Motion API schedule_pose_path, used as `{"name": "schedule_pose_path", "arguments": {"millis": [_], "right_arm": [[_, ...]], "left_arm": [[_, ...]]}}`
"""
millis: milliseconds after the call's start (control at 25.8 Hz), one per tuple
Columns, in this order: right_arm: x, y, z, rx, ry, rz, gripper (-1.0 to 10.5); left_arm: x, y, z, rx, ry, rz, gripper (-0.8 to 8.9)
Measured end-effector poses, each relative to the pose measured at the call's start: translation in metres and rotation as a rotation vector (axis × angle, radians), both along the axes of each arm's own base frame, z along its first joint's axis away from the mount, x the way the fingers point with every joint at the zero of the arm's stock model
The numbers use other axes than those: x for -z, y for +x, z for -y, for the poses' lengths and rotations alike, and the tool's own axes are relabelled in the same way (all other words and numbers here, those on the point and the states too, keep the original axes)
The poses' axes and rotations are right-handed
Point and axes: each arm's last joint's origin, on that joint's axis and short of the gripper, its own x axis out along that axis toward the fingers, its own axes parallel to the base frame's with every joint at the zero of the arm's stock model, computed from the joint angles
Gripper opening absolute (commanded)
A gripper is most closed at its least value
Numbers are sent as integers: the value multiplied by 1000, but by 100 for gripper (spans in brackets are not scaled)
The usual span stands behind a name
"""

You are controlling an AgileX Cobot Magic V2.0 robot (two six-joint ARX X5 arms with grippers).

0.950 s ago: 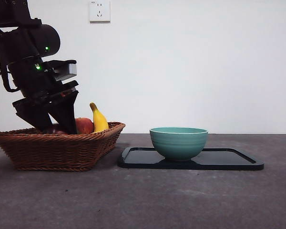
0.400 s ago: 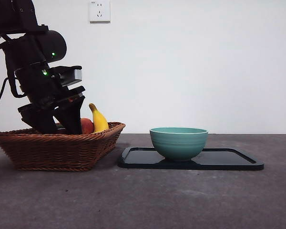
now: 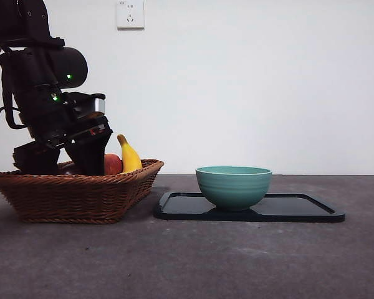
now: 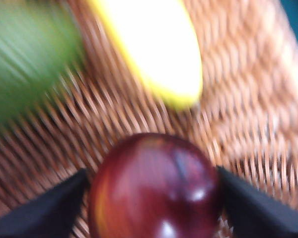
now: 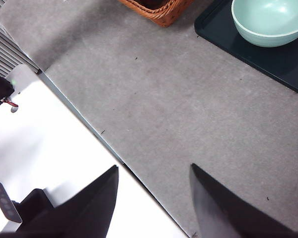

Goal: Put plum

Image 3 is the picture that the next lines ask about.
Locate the teal ribbed bowl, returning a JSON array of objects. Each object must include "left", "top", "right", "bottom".
[{"left": 194, "top": 166, "right": 273, "bottom": 212}]

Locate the red apple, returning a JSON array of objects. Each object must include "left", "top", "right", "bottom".
[{"left": 103, "top": 153, "right": 123, "bottom": 176}]

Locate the yellow banana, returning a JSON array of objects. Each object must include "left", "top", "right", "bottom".
[{"left": 116, "top": 133, "right": 143, "bottom": 174}]

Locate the brown wicker basket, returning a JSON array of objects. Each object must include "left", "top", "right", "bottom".
[{"left": 0, "top": 159, "right": 165, "bottom": 225}]

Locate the black rectangular tray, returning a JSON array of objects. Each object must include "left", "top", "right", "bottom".
[{"left": 152, "top": 191, "right": 346, "bottom": 224}]

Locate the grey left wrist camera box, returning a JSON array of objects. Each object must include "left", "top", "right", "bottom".
[{"left": 63, "top": 92, "right": 107, "bottom": 120}]

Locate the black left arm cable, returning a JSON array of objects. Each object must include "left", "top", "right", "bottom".
[{"left": 0, "top": 37, "right": 27, "bottom": 136}]

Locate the white wall socket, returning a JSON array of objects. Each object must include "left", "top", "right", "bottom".
[{"left": 117, "top": 0, "right": 145, "bottom": 31}]

